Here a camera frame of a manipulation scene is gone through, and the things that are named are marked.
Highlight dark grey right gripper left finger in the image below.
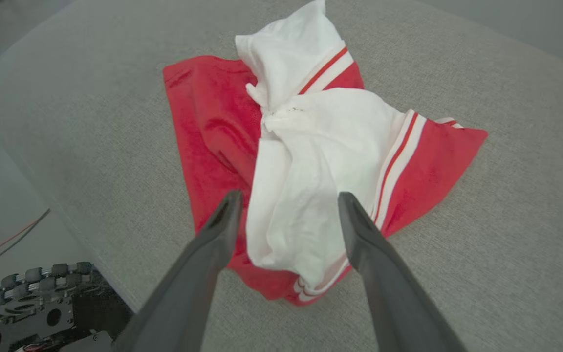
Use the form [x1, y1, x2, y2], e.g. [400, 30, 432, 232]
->
[113, 190, 244, 352]

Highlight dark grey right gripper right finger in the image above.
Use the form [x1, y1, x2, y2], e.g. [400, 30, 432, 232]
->
[338, 192, 468, 352]

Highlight red and white basketball jersey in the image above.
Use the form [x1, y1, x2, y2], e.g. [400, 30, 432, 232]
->
[163, 0, 489, 307]

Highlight grey fabric sofa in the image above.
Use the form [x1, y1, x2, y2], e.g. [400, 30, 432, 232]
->
[0, 0, 563, 352]

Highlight red and grey floor cables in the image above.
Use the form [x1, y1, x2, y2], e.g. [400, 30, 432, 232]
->
[0, 209, 51, 277]

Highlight thin red floor cable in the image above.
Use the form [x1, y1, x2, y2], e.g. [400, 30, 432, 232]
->
[0, 219, 50, 270]

